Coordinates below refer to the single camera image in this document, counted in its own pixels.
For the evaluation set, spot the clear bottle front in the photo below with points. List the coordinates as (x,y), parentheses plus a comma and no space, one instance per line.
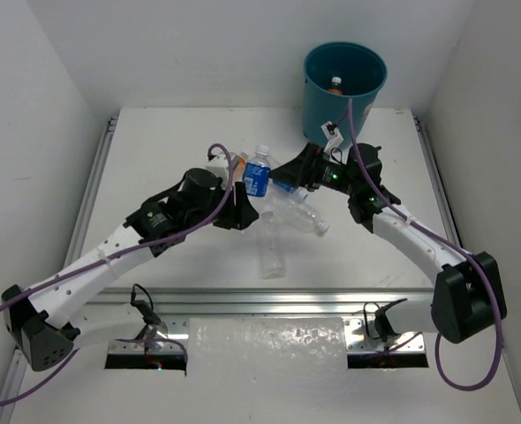
(272,263)

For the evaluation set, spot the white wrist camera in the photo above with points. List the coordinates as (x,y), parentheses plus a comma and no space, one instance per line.
(333,136)
(220,165)

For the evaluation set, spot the aluminium frame rail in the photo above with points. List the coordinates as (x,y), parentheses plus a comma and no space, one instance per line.
(260,351)

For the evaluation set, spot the teal plastic bin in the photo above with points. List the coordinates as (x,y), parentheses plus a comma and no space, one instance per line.
(363,73)

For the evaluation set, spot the blue label bottle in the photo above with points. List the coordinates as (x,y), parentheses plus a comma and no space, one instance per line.
(297,194)
(255,176)

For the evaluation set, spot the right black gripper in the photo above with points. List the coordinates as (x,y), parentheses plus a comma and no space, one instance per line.
(301,170)

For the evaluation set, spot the blue label bottle front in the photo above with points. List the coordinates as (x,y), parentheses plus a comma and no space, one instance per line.
(255,176)

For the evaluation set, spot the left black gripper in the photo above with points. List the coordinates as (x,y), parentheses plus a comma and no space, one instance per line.
(235,208)

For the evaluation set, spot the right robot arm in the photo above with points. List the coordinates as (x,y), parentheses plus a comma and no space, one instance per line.
(468,295)

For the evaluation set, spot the clear bottle diagonal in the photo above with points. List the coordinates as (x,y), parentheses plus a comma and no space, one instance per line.
(297,214)

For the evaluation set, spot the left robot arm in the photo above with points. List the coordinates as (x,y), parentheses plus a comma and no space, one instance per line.
(48,321)

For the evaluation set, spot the blue label bottle back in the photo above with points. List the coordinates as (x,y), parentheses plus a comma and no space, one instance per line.
(297,194)

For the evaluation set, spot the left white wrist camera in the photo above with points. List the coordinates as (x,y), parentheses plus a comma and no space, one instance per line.
(220,165)

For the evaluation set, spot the orange bottle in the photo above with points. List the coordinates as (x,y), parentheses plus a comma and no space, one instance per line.
(240,169)
(335,86)

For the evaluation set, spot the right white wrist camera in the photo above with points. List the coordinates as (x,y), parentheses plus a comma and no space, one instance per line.
(333,136)

